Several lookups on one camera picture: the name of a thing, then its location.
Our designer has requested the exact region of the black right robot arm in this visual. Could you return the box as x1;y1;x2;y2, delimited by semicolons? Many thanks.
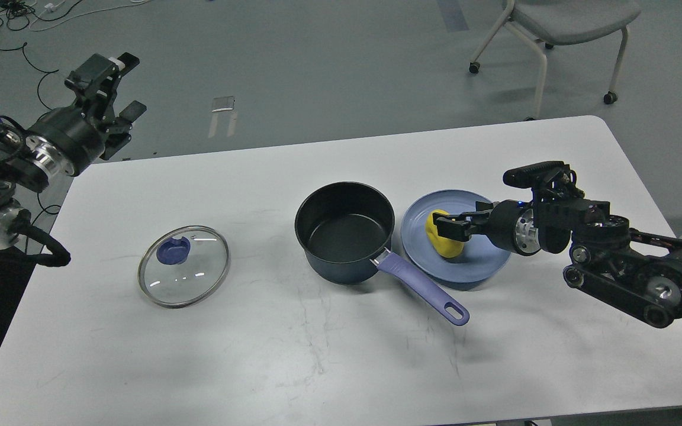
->
431;161;682;328

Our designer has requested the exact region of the yellow potato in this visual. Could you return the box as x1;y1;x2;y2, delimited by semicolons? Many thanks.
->
424;209;465;259

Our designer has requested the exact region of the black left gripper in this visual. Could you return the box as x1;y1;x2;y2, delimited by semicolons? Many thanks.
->
27;52;147;177

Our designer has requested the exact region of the black floor cable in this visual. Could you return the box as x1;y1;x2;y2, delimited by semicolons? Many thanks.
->
0;0;84;217

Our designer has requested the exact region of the silver floor plate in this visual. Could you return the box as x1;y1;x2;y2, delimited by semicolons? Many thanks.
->
211;95;236;113

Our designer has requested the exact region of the blue plate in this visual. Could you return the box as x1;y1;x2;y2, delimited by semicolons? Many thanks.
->
400;189;510;291

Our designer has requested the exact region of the white floor cable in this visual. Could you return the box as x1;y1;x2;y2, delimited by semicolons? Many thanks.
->
27;0;155;33

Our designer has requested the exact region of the dark blue saucepan purple handle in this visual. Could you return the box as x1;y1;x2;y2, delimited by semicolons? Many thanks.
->
293;182;470;326

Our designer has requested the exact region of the grey office chair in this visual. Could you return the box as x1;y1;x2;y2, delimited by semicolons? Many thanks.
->
468;1;642;121

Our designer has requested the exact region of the glass lid purple knob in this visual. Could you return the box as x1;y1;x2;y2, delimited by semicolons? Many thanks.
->
136;225;231;308

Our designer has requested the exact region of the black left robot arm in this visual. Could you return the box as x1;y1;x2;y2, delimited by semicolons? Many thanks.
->
0;52;146;267

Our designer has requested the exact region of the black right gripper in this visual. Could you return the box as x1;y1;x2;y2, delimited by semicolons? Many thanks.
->
433;200;541;256

